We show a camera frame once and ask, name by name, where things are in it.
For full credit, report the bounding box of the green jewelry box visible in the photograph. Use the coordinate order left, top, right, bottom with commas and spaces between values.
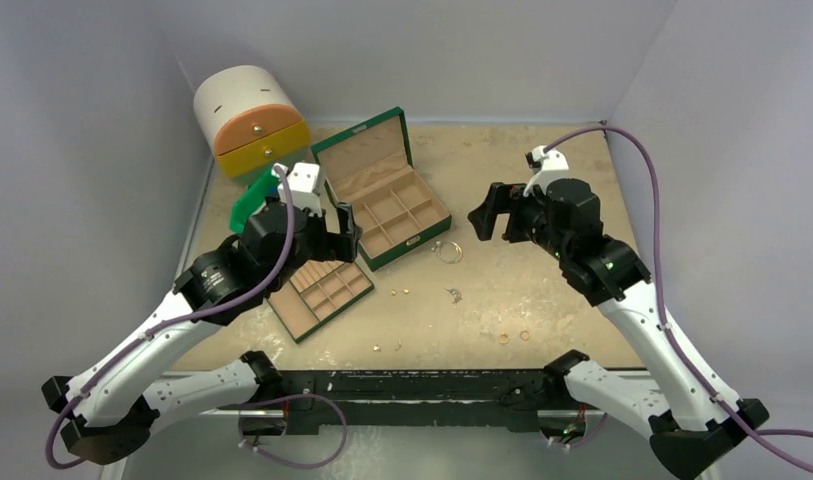
311, 107, 452, 271

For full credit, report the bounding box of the silver bracelet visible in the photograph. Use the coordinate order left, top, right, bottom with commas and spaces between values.
431, 240, 464, 266

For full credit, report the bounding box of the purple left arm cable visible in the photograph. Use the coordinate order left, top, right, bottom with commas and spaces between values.
44, 165, 350, 472

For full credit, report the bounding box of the green plastic bin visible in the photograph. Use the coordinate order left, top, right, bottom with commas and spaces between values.
229, 165, 281, 234

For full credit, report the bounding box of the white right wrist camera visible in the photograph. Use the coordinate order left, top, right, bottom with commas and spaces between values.
523, 146, 569, 197

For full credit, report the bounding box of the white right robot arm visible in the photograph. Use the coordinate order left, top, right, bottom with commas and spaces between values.
468, 178, 770, 479

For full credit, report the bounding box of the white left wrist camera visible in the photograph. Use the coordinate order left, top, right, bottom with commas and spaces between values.
272, 162, 324, 217

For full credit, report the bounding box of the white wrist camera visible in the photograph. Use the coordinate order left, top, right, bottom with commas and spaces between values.
272, 162, 324, 217
523, 146, 569, 197

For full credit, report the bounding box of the white drawer cabinet orange yellow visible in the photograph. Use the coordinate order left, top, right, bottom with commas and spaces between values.
193, 65, 310, 186

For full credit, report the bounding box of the silver chain pendant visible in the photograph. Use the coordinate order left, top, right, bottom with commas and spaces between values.
447, 288, 462, 305

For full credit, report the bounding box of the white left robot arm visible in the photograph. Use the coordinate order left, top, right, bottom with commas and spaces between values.
42, 201, 361, 470

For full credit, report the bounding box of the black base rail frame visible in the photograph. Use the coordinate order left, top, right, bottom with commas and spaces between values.
236, 367, 609, 439

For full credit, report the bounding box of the green jewelry tray insert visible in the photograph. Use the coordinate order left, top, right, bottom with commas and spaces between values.
268, 261, 374, 344

